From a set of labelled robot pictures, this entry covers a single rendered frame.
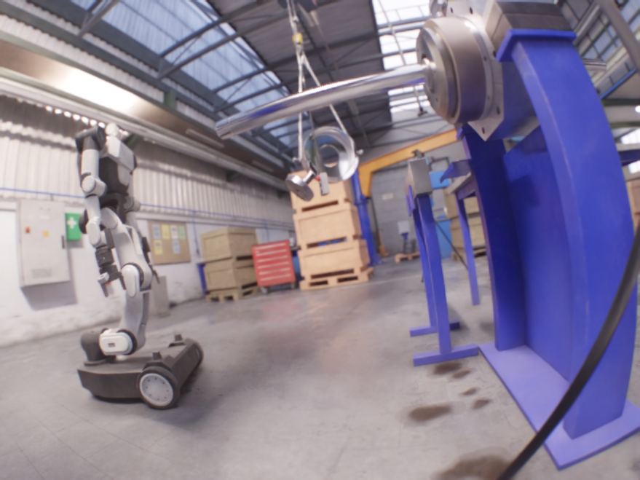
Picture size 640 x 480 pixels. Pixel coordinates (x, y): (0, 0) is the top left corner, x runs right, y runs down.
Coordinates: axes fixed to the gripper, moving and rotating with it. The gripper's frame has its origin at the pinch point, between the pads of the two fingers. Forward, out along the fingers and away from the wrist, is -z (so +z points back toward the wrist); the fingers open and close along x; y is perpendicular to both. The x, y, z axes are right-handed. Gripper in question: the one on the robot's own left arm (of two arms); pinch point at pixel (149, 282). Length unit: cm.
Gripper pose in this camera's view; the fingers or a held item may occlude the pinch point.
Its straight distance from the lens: 181.5
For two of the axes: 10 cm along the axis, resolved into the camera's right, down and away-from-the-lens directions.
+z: -3.6, -9.3, 0.1
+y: -1.7, 0.8, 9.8
